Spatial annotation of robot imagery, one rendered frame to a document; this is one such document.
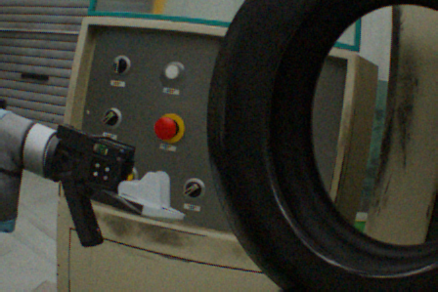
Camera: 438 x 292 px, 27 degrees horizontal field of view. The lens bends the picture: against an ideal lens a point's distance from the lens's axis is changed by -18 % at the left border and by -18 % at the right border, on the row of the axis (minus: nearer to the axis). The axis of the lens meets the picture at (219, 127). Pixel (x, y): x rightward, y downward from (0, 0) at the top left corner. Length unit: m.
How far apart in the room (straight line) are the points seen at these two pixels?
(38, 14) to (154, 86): 9.09
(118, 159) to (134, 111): 0.61
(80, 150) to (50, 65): 9.54
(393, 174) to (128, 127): 0.62
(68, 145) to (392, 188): 0.52
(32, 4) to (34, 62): 0.72
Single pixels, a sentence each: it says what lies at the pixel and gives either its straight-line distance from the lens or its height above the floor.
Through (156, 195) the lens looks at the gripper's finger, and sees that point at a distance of 1.38.
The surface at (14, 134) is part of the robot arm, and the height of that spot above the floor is 1.06.
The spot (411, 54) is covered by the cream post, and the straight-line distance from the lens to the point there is 1.59.
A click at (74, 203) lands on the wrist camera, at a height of 0.98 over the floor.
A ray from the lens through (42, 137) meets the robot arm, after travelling 1.43.
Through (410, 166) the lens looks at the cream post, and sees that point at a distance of 1.59.
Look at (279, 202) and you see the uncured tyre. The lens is 1.23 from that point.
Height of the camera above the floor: 1.19
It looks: 3 degrees down
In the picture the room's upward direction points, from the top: 9 degrees clockwise
